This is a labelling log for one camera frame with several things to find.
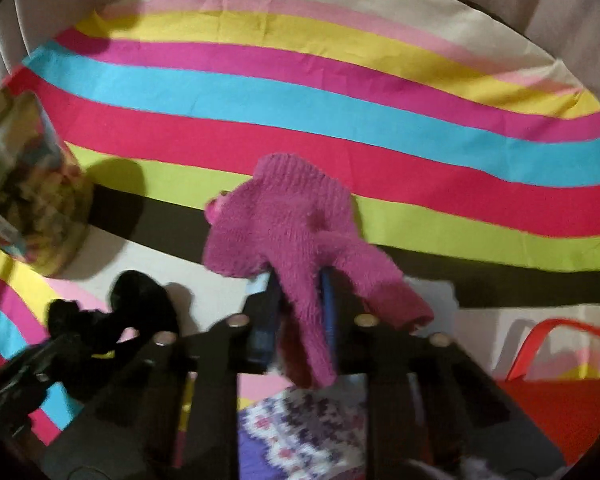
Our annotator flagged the purple patterned sock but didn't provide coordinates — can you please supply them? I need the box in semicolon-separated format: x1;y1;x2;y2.
237;385;371;480

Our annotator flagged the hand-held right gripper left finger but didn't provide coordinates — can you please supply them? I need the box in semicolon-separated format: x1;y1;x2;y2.
42;272;283;480

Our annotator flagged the magenta knitted glove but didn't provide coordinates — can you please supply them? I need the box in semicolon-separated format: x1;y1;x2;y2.
202;152;436;388

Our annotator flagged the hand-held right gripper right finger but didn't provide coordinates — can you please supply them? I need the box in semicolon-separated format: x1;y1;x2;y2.
320;270;566;480

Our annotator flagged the red thermos bottle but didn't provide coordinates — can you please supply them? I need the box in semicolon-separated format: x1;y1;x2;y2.
495;317;600;466

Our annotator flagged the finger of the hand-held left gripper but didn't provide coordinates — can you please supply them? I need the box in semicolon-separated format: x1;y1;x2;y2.
0;332;88;441

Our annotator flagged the striped colourful tablecloth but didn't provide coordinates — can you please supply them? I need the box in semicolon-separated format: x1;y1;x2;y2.
0;0;600;461

